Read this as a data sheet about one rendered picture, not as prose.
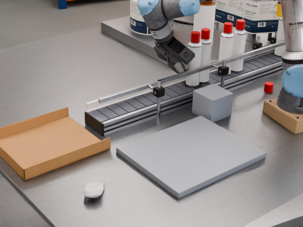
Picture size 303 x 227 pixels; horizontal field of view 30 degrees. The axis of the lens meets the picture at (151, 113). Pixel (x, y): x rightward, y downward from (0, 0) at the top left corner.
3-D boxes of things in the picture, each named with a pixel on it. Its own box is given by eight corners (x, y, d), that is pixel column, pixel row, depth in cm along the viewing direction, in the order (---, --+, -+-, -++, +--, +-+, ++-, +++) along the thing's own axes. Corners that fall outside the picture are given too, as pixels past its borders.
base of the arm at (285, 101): (298, 93, 208) (302, 68, 204) (329, 109, 197) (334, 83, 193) (267, 101, 201) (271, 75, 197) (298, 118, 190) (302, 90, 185)
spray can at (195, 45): (192, 80, 215) (196, 29, 205) (202, 84, 211) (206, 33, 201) (182, 83, 212) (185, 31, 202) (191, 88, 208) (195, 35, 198)
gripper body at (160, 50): (173, 46, 207) (161, 21, 198) (188, 53, 201) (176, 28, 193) (158, 59, 205) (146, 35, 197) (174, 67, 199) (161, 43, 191)
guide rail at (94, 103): (293, 42, 249) (294, 37, 248) (296, 43, 248) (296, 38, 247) (85, 108, 189) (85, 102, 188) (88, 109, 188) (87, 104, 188)
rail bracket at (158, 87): (150, 116, 199) (152, 73, 191) (163, 124, 194) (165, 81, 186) (143, 119, 197) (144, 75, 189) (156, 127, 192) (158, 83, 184)
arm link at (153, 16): (157, 3, 179) (132, 8, 183) (169, 28, 187) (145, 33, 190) (160, -12, 184) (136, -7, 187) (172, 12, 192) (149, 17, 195)
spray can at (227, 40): (223, 69, 224) (228, 20, 214) (233, 74, 220) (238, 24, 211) (214, 72, 221) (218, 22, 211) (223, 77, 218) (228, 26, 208)
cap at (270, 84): (262, 89, 220) (263, 81, 219) (269, 88, 221) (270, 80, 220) (266, 93, 217) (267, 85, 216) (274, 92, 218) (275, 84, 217)
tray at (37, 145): (68, 116, 197) (67, 106, 195) (110, 148, 179) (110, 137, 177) (-14, 143, 181) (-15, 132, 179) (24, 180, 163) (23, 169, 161)
